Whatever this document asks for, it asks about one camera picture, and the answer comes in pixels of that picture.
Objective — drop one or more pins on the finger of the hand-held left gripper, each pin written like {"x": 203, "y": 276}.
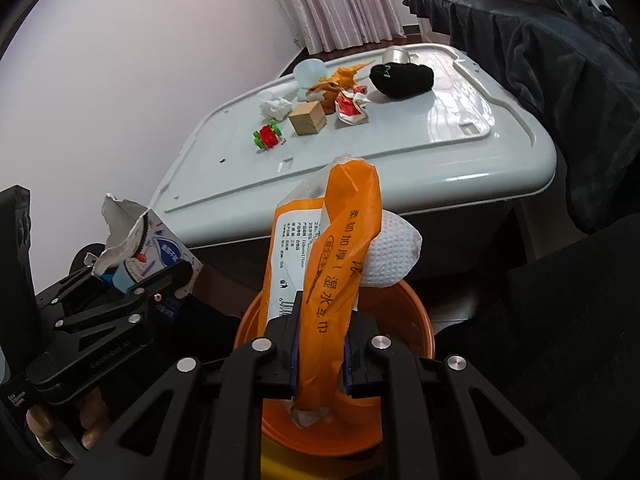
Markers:
{"x": 85, "y": 257}
{"x": 160, "y": 285}

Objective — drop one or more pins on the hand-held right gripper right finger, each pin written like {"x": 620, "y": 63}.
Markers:
{"x": 348, "y": 355}

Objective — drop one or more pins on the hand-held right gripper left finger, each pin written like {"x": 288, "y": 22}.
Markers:
{"x": 296, "y": 360}

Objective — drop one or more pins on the torn white blue carton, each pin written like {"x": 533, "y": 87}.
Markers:
{"x": 150, "y": 245}

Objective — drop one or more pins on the orange plastic bin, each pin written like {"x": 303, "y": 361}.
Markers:
{"x": 400, "y": 310}

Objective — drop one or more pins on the white textured tissue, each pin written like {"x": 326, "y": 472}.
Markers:
{"x": 395, "y": 250}

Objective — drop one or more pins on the orange tissue packet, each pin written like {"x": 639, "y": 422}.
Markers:
{"x": 345, "y": 240}

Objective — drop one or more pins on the red green toy wheel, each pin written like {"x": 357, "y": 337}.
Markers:
{"x": 268, "y": 136}

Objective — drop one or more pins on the small cardboard box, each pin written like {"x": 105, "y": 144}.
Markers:
{"x": 307, "y": 118}

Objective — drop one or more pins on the red white wrapper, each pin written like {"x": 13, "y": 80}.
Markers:
{"x": 352, "y": 106}

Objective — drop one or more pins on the orange toy dinosaur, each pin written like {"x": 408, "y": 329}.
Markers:
{"x": 337, "y": 82}

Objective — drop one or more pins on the black pouch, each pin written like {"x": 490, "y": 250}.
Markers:
{"x": 402, "y": 80}

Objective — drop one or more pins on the silver metal cup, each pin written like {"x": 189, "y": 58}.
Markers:
{"x": 397, "y": 55}

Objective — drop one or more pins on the person's left hand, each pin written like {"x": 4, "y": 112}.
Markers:
{"x": 45, "y": 420}

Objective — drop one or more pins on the yellow plastic stool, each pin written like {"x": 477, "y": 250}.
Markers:
{"x": 280, "y": 467}

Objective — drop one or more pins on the white plastic storage lid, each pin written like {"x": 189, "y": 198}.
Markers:
{"x": 400, "y": 150}

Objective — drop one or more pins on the pink curtain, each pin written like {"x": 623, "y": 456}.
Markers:
{"x": 340, "y": 0}

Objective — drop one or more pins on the dark padded jacket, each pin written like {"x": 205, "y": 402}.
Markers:
{"x": 550, "y": 60}

